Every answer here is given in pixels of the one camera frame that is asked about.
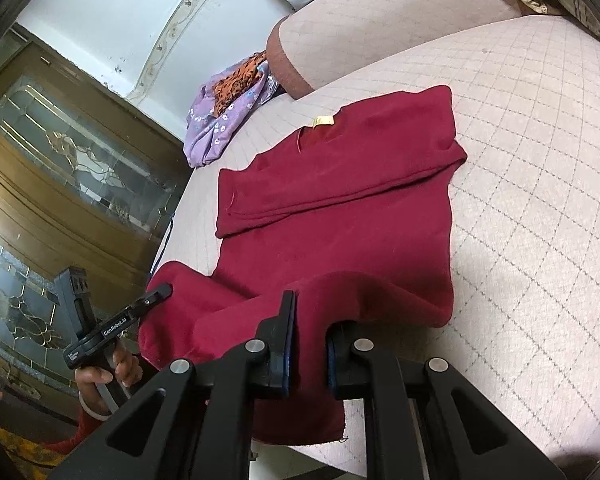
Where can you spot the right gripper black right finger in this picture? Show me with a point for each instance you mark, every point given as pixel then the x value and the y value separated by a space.
pixel 426 420

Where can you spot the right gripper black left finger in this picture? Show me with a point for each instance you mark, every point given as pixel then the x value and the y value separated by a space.
pixel 194 421

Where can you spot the dark red knit sweater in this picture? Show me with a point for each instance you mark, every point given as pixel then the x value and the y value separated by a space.
pixel 354 217

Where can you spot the red sleeved left forearm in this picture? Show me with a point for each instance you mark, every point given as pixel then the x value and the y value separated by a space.
pixel 89 421

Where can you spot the person's left hand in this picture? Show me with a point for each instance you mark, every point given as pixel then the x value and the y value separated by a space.
pixel 125 371

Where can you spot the brown wooden glass cabinet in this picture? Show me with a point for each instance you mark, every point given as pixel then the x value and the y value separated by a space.
pixel 85 180

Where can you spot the pink quilted bed cover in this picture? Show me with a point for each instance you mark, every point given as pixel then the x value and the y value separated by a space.
pixel 525 328

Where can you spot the purple floral cloth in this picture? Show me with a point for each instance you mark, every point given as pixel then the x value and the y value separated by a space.
pixel 206 136

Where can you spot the orange black patterned cloth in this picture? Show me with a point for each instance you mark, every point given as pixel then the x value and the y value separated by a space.
pixel 242 78

